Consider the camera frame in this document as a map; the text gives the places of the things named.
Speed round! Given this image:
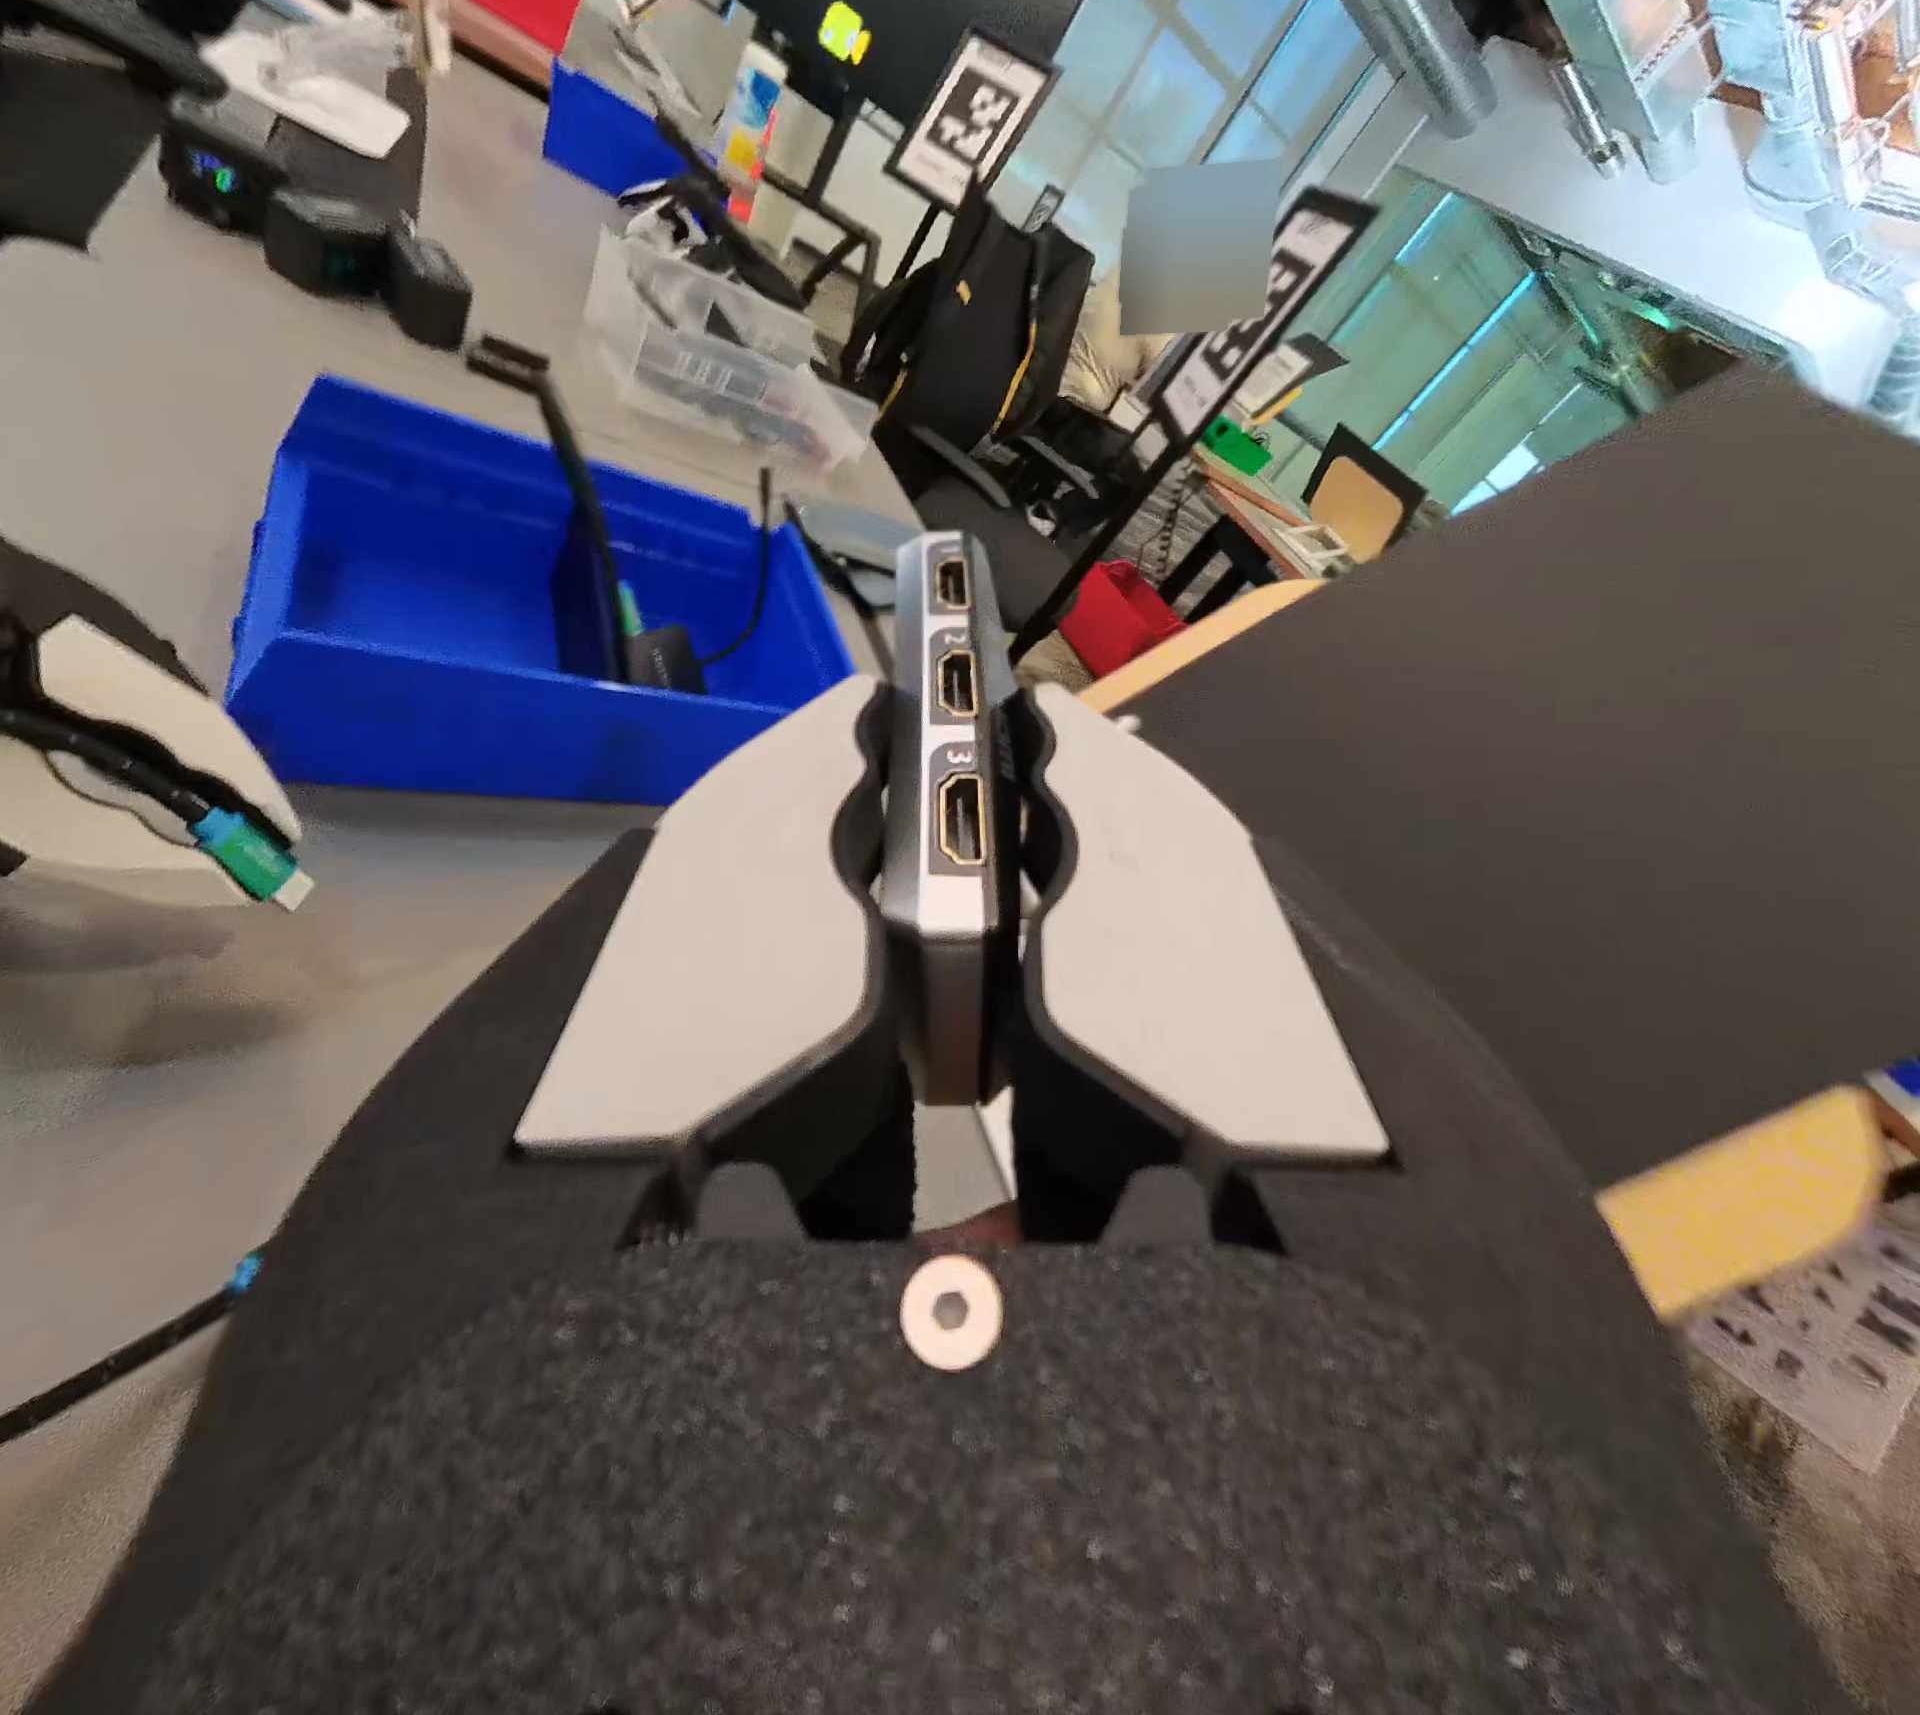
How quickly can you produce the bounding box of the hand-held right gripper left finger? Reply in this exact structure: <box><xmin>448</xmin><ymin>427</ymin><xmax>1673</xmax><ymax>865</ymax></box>
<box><xmin>511</xmin><ymin>673</ymin><xmax>919</xmax><ymax>1240</ymax></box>

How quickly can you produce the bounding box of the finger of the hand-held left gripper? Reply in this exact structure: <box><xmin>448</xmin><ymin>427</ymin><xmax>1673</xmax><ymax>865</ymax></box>
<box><xmin>31</xmin><ymin>613</ymin><xmax>300</xmax><ymax>819</ymax></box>
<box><xmin>0</xmin><ymin>767</ymin><xmax>285</xmax><ymax>913</ymax></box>

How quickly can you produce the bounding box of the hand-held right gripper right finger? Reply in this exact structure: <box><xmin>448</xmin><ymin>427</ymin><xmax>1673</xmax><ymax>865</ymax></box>
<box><xmin>1014</xmin><ymin>683</ymin><xmax>1397</xmax><ymax>1240</ymax></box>

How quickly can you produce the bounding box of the black braided hdmi cable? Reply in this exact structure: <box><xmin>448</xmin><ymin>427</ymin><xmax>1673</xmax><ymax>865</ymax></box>
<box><xmin>0</xmin><ymin>701</ymin><xmax>321</xmax><ymax>1446</ymax></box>
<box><xmin>464</xmin><ymin>337</ymin><xmax>645</xmax><ymax>689</ymax></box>

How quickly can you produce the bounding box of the grey hdmi switch box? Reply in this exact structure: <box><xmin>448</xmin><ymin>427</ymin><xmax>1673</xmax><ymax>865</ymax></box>
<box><xmin>892</xmin><ymin>529</ymin><xmax>1040</xmax><ymax>1104</ymax></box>

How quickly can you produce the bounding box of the blue plastic bin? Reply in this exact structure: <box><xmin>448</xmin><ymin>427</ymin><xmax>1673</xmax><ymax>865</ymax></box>
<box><xmin>225</xmin><ymin>375</ymin><xmax>858</xmax><ymax>805</ymax></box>

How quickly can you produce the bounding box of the grey desk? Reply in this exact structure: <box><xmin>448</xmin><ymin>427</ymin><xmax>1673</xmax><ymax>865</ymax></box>
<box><xmin>0</xmin><ymin>0</ymin><xmax>978</xmax><ymax>1460</ymax></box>

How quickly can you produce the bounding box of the black board with wooden rim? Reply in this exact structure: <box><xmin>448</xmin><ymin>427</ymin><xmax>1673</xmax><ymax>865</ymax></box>
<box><xmin>1077</xmin><ymin>361</ymin><xmax>1920</xmax><ymax>1326</ymax></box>

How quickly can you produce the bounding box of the black electronic box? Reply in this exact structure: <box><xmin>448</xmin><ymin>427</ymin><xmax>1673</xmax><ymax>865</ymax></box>
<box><xmin>267</xmin><ymin>185</ymin><xmax>400</xmax><ymax>295</ymax></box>
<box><xmin>156</xmin><ymin>87</ymin><xmax>294</xmax><ymax>235</ymax></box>
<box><xmin>383</xmin><ymin>233</ymin><xmax>476</xmax><ymax>351</ymax></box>

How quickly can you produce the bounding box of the black chair with wooden back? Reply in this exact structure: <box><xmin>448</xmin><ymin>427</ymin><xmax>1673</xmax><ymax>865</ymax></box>
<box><xmin>1303</xmin><ymin>425</ymin><xmax>1429</xmax><ymax>565</ymax></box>

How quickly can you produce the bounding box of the white cloth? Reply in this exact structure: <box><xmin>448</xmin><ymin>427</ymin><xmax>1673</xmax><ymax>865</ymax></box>
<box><xmin>203</xmin><ymin>19</ymin><xmax>411</xmax><ymax>157</ymax></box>

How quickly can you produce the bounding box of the clear plastic organizer box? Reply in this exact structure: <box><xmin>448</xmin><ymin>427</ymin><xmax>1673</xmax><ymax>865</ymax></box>
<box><xmin>582</xmin><ymin>229</ymin><xmax>881</xmax><ymax>463</ymax></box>

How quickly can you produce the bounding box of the printed tag sign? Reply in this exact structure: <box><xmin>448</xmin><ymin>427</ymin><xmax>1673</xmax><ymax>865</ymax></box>
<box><xmin>885</xmin><ymin>27</ymin><xmax>1061</xmax><ymax>209</ymax></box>
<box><xmin>1155</xmin><ymin>187</ymin><xmax>1383</xmax><ymax>441</ymax></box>

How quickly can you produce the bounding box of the small blue bin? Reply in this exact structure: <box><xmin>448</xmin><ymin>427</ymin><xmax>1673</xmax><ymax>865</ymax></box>
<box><xmin>542</xmin><ymin>61</ymin><xmax>708</xmax><ymax>199</ymax></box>

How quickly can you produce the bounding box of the pictogram sign sheet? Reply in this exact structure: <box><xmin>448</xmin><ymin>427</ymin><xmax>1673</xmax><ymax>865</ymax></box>
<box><xmin>1687</xmin><ymin>1218</ymin><xmax>1920</xmax><ymax>1476</ymax></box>

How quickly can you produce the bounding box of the white printed bottle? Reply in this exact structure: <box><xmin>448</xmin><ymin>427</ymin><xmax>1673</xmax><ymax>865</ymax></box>
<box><xmin>717</xmin><ymin>41</ymin><xmax>791</xmax><ymax>223</ymax></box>

